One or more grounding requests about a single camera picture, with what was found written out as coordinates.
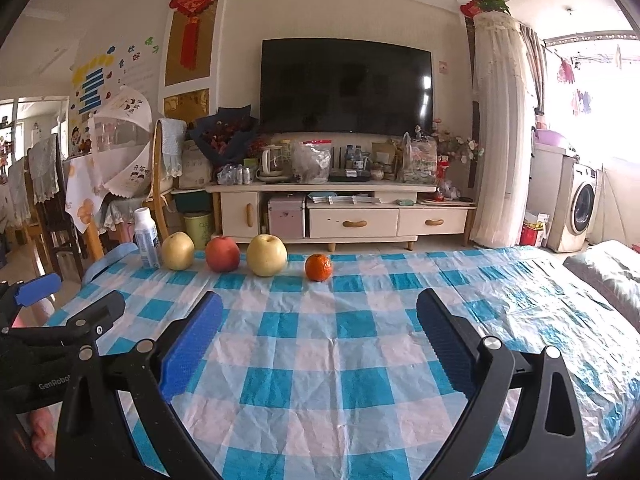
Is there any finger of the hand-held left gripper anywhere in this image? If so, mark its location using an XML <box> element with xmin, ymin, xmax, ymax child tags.
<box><xmin>0</xmin><ymin>290</ymin><xmax>127</xmax><ymax>347</ymax></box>
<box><xmin>0</xmin><ymin>274</ymin><xmax>63</xmax><ymax>331</ymax></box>

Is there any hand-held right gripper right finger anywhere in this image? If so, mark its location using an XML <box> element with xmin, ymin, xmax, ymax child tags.
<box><xmin>415</xmin><ymin>288</ymin><xmax>588</xmax><ymax>480</ymax></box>

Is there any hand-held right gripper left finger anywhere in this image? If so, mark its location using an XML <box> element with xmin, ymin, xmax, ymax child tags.
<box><xmin>55</xmin><ymin>290</ymin><xmax>224</xmax><ymax>480</ymax></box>

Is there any person's left hand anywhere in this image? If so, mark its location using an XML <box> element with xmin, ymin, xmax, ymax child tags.
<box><xmin>27</xmin><ymin>407</ymin><xmax>58</xmax><ymax>461</ymax></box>

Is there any pink plastic bag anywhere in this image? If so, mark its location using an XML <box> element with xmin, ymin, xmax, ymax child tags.
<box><xmin>12</xmin><ymin>296</ymin><xmax>56</xmax><ymax>328</ymax></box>

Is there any dark wooden chair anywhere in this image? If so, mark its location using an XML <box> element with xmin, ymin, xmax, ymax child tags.
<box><xmin>25</xmin><ymin>132</ymin><xmax>86</xmax><ymax>281</ymax></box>

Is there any white blue tissue pack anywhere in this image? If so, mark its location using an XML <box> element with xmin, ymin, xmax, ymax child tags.
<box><xmin>134</xmin><ymin>207</ymin><xmax>162</xmax><ymax>269</ymax></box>

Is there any yellow pear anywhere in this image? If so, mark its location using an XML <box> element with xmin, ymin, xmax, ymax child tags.
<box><xmin>161</xmin><ymin>231</ymin><xmax>196</xmax><ymax>272</ymax></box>
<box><xmin>247</xmin><ymin>233</ymin><xmax>288</xmax><ymax>278</ymax></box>

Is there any red apple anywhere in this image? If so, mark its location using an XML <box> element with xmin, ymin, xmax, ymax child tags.
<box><xmin>205</xmin><ymin>236</ymin><xmax>241</xmax><ymax>273</ymax></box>

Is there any green bin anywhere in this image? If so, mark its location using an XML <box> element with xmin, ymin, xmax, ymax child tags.
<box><xmin>182</xmin><ymin>211</ymin><xmax>211</xmax><ymax>251</ymax></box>

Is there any grey chair cloth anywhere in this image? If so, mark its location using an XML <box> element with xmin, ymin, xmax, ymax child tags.
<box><xmin>27</xmin><ymin>134</ymin><xmax>61</xmax><ymax>206</ymax></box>

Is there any light wooden chair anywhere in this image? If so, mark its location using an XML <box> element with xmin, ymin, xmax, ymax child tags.
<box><xmin>149</xmin><ymin>119</ymin><xmax>188</xmax><ymax>261</ymax></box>

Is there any blue checkered tablecloth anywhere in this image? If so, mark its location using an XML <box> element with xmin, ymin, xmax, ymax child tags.
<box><xmin>47</xmin><ymin>242</ymin><xmax>626</xmax><ymax>480</ymax></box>

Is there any red bag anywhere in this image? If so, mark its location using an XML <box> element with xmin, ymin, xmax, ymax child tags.
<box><xmin>520</xmin><ymin>212</ymin><xmax>551</xmax><ymax>248</ymax></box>

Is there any orange tangerine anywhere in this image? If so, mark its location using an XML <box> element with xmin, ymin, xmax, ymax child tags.
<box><xmin>305</xmin><ymin>253</ymin><xmax>333</xmax><ymax>282</ymax></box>

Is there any cream TV cabinet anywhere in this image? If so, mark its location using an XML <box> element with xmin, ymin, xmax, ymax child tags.
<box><xmin>206</xmin><ymin>180</ymin><xmax>478</xmax><ymax>253</ymax></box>

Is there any pink storage box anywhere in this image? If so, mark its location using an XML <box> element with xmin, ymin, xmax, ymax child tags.
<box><xmin>267</xmin><ymin>195</ymin><xmax>306</xmax><ymax>239</ymax></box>

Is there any stack of books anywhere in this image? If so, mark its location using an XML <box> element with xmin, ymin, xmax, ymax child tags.
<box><xmin>307</xmin><ymin>192</ymin><xmax>381</xmax><ymax>206</ymax></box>

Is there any pack of small bottles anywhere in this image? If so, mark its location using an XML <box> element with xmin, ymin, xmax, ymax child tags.
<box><xmin>217</xmin><ymin>162</ymin><xmax>257</xmax><ymax>186</ymax></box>

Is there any grey cushion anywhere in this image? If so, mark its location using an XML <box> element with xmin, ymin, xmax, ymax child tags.
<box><xmin>564</xmin><ymin>240</ymin><xmax>640</xmax><ymax>333</ymax></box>

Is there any light blue lace towel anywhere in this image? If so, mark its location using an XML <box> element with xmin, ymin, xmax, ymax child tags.
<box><xmin>159</xmin><ymin>117</ymin><xmax>188</xmax><ymax>178</ymax></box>

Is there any clear bag of snacks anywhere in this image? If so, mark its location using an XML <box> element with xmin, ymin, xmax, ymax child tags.
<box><xmin>402</xmin><ymin>132</ymin><xmax>440</xmax><ymax>184</ymax></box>

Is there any white mesh food cover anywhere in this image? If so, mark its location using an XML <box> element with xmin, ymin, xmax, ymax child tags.
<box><xmin>87</xmin><ymin>85</ymin><xmax>153</xmax><ymax>198</ymax></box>

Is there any white washing machine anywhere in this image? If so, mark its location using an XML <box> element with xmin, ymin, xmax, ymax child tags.
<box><xmin>547</xmin><ymin>160</ymin><xmax>601</xmax><ymax>253</ymax></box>

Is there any artificial flower arrangement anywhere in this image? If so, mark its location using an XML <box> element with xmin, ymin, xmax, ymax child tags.
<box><xmin>432</xmin><ymin>117</ymin><xmax>486</xmax><ymax>166</ymax></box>

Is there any white electric kettle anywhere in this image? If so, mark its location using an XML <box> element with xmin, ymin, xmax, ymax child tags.
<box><xmin>256</xmin><ymin>144</ymin><xmax>292</xmax><ymax>183</ymax></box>

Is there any standing air conditioner lace cover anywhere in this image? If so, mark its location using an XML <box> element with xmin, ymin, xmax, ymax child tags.
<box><xmin>472</xmin><ymin>12</ymin><xmax>531</xmax><ymax>248</ymax></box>

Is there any dark wrapped flower bouquet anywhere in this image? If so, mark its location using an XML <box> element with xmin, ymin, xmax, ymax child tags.
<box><xmin>187</xmin><ymin>105</ymin><xmax>260</xmax><ymax>171</ymax></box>

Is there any clear plastic bag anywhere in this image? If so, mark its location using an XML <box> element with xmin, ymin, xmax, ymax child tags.
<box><xmin>291</xmin><ymin>140</ymin><xmax>332</xmax><ymax>184</ymax></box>

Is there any purple basin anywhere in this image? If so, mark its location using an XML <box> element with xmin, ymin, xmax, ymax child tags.
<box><xmin>534</xmin><ymin>127</ymin><xmax>571</xmax><ymax>146</ymax></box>

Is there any black television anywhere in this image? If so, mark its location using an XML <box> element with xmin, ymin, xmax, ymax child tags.
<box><xmin>260</xmin><ymin>38</ymin><xmax>434</xmax><ymax>136</ymax></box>

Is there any patterned curtain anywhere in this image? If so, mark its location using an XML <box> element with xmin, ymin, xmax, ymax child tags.
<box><xmin>517</xmin><ymin>22</ymin><xmax>548</xmax><ymax>126</ymax></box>

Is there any blue wall sticker chart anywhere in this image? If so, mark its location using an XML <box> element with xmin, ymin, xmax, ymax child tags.
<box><xmin>70</xmin><ymin>35</ymin><xmax>163</xmax><ymax>116</ymax></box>

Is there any small gold wall panel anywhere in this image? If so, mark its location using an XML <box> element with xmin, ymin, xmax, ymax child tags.
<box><xmin>163</xmin><ymin>88</ymin><xmax>211</xmax><ymax>128</ymax></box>

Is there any large gold wall panel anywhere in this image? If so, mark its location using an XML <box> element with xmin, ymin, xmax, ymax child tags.
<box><xmin>165</xmin><ymin>2</ymin><xmax>217</xmax><ymax>87</ymax></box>

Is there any red knot wall hanging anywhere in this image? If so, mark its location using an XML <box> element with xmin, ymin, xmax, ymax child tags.
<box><xmin>168</xmin><ymin>0</ymin><xmax>227</xmax><ymax>71</ymax></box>

